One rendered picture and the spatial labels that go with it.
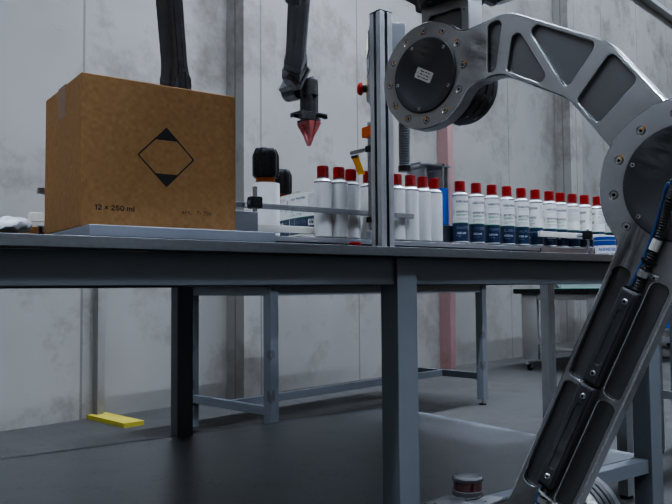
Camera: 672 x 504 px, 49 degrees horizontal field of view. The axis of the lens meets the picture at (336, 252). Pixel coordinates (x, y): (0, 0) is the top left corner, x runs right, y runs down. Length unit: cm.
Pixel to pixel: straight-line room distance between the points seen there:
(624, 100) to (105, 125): 86
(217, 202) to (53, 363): 308
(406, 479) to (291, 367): 381
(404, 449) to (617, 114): 87
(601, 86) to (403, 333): 72
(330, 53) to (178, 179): 470
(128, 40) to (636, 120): 402
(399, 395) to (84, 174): 81
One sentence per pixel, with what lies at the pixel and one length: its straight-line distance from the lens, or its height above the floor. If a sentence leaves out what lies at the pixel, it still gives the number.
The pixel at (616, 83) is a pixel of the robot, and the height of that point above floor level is 105.
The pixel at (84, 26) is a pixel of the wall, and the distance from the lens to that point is 474.
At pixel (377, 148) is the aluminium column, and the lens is 200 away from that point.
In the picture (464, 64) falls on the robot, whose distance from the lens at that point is 135.
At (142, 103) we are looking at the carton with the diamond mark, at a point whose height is 108.
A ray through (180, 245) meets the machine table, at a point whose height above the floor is 82.
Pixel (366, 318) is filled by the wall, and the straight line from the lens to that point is 604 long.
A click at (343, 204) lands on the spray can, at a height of 98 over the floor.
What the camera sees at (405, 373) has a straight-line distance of 166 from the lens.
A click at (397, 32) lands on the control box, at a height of 145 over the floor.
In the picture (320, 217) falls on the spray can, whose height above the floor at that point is 94.
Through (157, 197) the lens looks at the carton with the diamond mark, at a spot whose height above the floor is 91.
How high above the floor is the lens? 74
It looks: 3 degrees up
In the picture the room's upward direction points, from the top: straight up
